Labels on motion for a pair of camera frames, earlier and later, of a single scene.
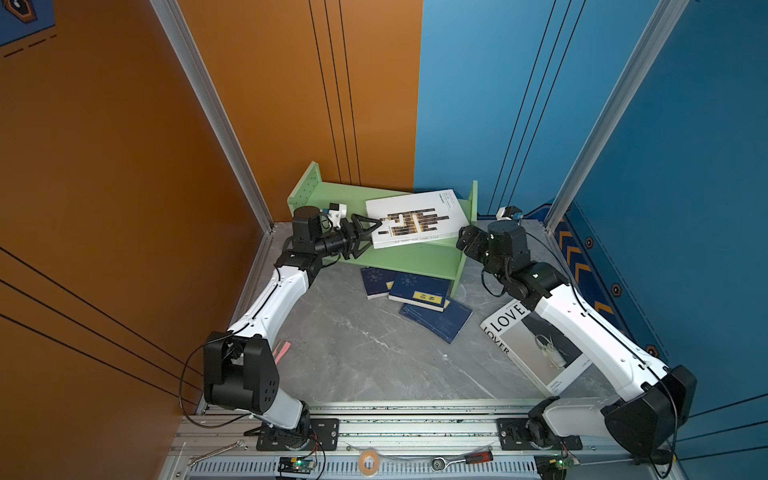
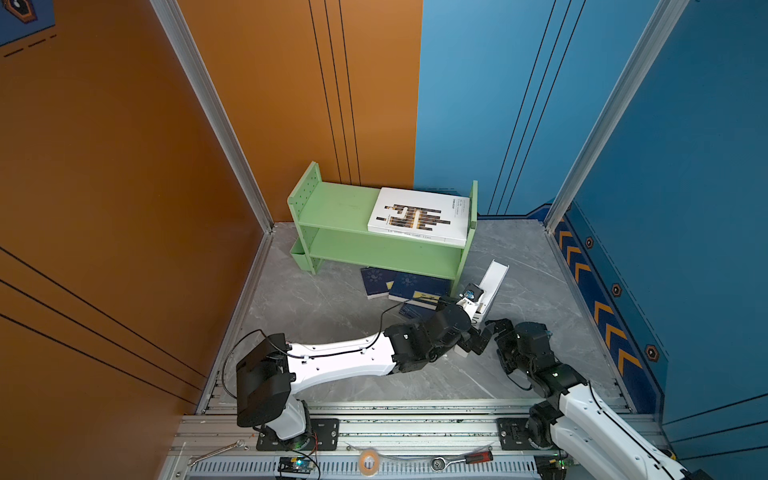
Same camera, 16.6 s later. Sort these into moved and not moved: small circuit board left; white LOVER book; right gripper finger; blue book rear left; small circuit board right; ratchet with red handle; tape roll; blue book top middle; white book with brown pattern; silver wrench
Moved: white LOVER book; white book with brown pattern; right gripper finger
Not moved: ratchet with red handle; small circuit board left; small circuit board right; blue book top middle; blue book rear left; tape roll; silver wrench
